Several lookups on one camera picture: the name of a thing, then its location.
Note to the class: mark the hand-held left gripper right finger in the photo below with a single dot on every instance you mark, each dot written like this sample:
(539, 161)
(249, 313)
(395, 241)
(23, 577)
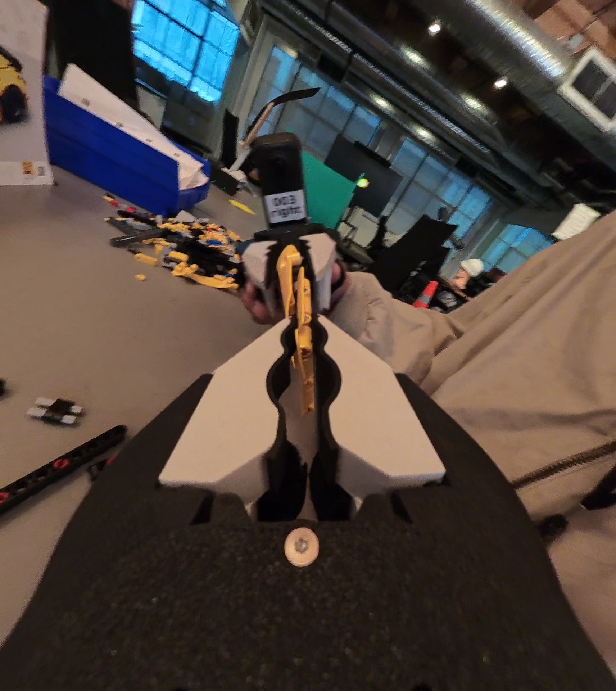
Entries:
(389, 432)

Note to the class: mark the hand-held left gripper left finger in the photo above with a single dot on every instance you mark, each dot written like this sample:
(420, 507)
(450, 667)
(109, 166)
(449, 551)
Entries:
(221, 432)

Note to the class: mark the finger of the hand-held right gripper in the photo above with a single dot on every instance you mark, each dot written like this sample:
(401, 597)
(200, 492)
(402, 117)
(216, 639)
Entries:
(321, 270)
(257, 275)

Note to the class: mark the yellow toy car hood assembly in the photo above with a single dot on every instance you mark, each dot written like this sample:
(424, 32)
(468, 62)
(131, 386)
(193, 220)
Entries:
(302, 334)

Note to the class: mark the grey desk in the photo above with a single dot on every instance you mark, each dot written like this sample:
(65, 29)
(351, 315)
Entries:
(70, 302)

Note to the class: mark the person's right hand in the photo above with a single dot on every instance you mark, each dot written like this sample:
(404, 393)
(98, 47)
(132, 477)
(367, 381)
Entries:
(257, 307)

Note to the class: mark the green folded board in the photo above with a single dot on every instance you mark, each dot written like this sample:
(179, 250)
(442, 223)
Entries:
(329, 189)

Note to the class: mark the yellow paper slip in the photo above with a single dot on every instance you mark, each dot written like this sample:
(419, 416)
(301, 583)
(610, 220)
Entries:
(242, 207)

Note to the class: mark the black box green light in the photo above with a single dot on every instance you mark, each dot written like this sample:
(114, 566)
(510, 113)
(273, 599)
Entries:
(228, 181)

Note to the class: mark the pile of yellow black bricks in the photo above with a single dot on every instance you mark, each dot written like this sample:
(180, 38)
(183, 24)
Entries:
(194, 253)

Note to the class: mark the black monitor screen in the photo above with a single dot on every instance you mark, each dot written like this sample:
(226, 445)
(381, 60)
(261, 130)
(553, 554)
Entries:
(362, 162)

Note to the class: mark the orange traffic cone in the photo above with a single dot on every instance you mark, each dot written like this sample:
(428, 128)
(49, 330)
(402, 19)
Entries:
(425, 296)

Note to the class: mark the short black beam red pin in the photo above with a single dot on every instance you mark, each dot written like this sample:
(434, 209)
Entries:
(100, 468)

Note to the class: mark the large paned window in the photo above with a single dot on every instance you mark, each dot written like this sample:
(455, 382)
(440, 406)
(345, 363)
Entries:
(184, 43)

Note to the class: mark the black connector white axles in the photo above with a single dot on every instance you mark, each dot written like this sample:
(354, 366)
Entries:
(55, 411)

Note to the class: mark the white paper sheets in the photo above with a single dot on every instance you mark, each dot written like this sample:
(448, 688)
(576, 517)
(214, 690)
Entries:
(119, 113)

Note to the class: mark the person's beige jacket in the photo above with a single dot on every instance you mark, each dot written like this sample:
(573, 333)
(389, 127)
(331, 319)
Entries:
(556, 378)

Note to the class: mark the blue plastic bin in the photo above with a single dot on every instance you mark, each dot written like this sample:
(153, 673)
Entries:
(103, 156)

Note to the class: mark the black standing panel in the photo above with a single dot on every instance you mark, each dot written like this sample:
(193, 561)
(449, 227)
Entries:
(92, 43)

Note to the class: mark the white notice sheet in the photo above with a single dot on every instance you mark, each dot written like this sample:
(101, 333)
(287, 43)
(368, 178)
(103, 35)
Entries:
(575, 221)

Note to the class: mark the white vent grille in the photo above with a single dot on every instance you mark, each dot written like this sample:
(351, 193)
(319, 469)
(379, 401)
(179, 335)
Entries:
(599, 89)

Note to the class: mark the silver air duct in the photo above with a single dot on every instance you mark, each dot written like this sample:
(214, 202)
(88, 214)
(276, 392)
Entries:
(513, 48)

